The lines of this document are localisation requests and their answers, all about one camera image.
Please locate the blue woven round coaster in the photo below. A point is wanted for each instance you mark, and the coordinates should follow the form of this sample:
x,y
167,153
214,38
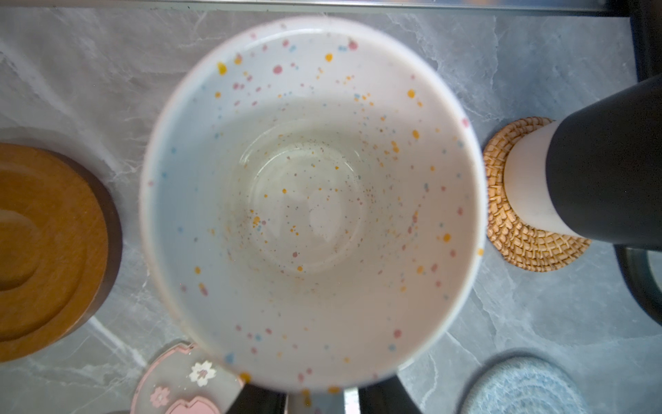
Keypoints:
x,y
524,384

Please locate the pink flower coaster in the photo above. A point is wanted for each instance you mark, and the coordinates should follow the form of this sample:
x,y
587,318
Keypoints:
x,y
186,379

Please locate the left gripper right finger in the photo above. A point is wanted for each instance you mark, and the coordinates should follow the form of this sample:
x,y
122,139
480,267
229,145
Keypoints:
x,y
387,397

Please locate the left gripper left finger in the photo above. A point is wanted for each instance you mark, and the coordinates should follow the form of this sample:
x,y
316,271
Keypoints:
x,y
256,400

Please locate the rattan woven round coaster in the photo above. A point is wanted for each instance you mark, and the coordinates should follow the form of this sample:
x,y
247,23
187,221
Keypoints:
x,y
520,244

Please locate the brown wooden coaster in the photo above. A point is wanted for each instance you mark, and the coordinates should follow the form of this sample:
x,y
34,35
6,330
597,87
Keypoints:
x,y
61,248

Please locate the white mug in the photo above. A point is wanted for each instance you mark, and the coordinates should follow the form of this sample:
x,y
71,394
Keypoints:
x,y
313,205

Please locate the black mug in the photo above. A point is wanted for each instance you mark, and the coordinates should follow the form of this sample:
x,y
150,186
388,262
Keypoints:
x,y
597,174

